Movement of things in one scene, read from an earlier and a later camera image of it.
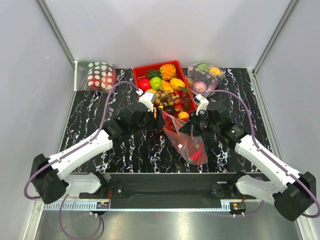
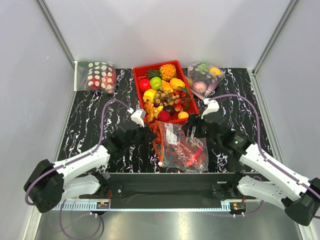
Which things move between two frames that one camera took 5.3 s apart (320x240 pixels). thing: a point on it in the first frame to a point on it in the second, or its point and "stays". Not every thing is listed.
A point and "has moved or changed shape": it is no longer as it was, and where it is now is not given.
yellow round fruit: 183,114 stays
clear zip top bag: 191,147 has moved or changed shape
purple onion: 199,87 stays
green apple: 156,83 stays
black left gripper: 156,125 to 148,137
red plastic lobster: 169,125 to 182,151
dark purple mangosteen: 170,108 stays
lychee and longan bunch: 175,98 stays
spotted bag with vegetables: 202,77 stays
